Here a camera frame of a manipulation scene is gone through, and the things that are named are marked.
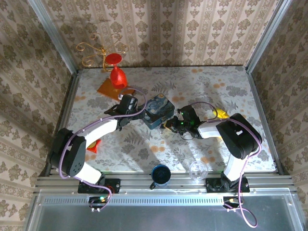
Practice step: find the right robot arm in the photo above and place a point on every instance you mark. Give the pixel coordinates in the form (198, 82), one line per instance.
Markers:
(240, 137)

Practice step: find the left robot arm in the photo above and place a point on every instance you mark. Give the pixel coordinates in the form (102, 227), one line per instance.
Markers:
(72, 156)

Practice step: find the aluminium table rail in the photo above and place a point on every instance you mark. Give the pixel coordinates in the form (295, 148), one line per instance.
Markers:
(183, 185)

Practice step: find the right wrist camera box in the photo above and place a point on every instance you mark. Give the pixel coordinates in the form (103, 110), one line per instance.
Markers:
(180, 117)

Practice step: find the yellow plastic item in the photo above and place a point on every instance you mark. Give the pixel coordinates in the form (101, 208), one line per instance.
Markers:
(222, 113)

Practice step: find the small circuit board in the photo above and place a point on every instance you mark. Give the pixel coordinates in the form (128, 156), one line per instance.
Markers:
(231, 201)
(97, 201)

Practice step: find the aluminium side rail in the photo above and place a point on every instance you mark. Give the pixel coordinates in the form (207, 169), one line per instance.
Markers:
(69, 101)

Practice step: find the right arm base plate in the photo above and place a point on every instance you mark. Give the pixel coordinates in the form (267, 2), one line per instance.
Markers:
(213, 186)

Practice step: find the red candy wrapper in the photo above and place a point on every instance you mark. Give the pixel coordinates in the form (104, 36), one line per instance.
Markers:
(95, 146)

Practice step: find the perforated metal strip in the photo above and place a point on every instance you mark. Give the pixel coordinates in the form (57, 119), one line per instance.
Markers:
(163, 199)

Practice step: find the dark blue mug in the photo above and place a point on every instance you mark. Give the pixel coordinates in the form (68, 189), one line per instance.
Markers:
(160, 174)

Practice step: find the red wine glass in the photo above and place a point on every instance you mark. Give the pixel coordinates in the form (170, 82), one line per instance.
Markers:
(118, 78)

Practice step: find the floral tablecloth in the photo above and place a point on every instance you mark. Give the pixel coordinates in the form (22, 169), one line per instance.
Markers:
(168, 149)

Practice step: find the starry night tin box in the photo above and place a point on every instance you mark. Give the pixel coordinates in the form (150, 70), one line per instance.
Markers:
(158, 106)

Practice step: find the orange wooden board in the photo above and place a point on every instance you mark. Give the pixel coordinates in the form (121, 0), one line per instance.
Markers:
(106, 89)

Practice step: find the clear glass cup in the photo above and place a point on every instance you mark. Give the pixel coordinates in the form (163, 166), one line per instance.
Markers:
(199, 171)

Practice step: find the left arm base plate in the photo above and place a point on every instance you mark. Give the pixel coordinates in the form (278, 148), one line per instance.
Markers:
(113, 186)

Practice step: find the aluminium corner post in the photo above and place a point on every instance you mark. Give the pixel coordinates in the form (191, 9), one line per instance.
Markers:
(267, 36)
(55, 36)

